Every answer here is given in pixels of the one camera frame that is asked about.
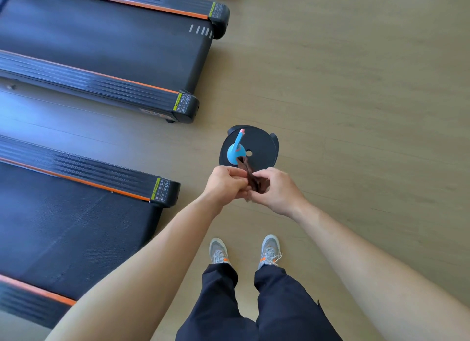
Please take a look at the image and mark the person's right hand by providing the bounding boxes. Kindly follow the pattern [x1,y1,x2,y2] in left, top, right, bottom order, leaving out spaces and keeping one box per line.
[247,167,310,219]

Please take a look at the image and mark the person's left hand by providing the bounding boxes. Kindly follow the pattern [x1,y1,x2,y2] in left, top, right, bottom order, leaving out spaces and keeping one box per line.
[203,165,251,210]

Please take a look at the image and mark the brown cloth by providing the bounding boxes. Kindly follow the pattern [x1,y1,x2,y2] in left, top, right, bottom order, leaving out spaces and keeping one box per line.
[237,156,271,202]

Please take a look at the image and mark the person's left forearm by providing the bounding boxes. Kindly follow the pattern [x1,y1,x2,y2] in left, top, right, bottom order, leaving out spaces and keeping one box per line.
[44,195,225,341]

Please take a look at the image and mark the person's right forearm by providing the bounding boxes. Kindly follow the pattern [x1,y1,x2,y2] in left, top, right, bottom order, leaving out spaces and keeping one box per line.
[292,201,470,341]

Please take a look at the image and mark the black round stool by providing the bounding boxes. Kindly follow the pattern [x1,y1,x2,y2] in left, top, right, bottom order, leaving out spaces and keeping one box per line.
[219,124,280,170]

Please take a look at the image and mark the person's grey right shoe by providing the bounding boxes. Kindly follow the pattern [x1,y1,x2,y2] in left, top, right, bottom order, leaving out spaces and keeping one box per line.
[257,234,283,270]

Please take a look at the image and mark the person's grey shoe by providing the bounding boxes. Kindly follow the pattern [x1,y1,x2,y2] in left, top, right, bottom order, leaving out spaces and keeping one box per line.
[257,234,283,270]
[209,237,231,266]

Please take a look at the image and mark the person's grey left shoe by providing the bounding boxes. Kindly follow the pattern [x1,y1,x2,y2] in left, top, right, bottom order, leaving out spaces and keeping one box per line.
[209,237,231,266]

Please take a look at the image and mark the person's dark trousers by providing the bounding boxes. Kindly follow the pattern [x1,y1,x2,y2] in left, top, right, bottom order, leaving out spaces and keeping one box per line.
[175,263,344,341]

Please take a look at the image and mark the black treadmill orange stripe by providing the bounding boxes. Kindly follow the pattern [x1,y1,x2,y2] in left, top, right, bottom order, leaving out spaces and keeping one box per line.
[0,134,181,330]
[0,0,231,124]

